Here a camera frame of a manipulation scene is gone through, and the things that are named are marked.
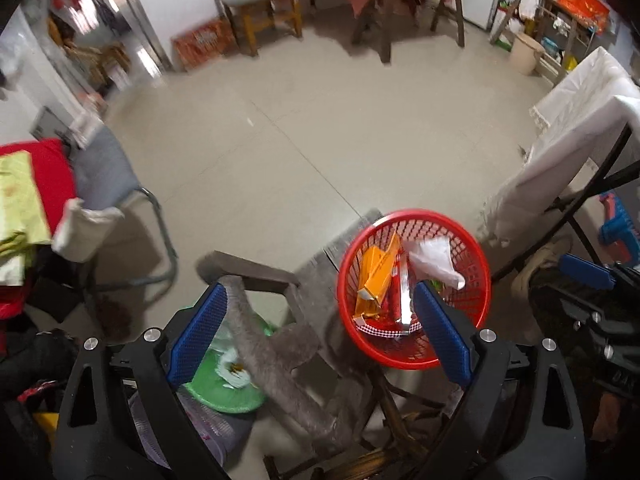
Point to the white cloth bag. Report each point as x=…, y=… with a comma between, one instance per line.
x=82, y=232

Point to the red cardboard box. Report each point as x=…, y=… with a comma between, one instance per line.
x=202, y=42

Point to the grey fur chair cover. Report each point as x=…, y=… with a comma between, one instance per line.
x=295, y=360

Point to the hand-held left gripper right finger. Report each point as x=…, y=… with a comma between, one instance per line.
x=442, y=335

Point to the yellow-green cloth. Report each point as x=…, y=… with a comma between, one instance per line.
x=17, y=200

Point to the beige plastic bucket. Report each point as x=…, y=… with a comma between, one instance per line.
x=525, y=55

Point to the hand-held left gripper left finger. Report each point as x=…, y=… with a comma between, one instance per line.
x=197, y=332

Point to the red gift box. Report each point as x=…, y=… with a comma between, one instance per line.
x=585, y=5

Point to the blue plastic stool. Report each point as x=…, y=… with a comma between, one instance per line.
x=620, y=225

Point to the wooden armchair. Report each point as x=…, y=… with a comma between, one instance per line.
x=260, y=275

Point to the beige cloth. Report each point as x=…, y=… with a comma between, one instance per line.
x=542, y=260

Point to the red garment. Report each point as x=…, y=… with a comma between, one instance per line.
x=50, y=175

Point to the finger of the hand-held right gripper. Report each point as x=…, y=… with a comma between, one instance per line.
x=587, y=271

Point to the white hanging cloth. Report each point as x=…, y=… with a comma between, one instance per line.
x=531, y=0

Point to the black clothes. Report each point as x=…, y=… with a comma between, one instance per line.
x=30, y=360

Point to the red snack bag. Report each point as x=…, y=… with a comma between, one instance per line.
x=400, y=300

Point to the red plastic mesh basket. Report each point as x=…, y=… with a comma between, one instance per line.
x=380, y=356

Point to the white floral napkin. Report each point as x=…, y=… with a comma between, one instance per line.
x=435, y=260

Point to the orange snack packet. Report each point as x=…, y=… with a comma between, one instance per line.
x=377, y=270

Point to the black metal table frame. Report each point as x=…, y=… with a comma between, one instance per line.
x=575, y=210

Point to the grey folding chair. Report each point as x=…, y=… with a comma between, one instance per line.
x=105, y=170

